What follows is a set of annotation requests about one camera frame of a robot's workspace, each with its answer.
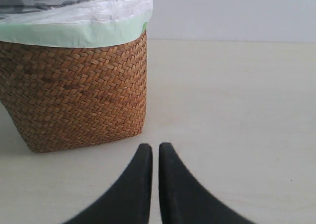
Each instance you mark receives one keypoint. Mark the woven brown wicker basket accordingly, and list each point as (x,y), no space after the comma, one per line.
(65,98)

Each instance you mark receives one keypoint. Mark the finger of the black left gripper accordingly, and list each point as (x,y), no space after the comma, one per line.
(128,200)

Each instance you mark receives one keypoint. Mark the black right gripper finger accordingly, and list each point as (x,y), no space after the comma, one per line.
(183,200)

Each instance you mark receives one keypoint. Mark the white plastic bin liner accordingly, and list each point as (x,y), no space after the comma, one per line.
(35,12)

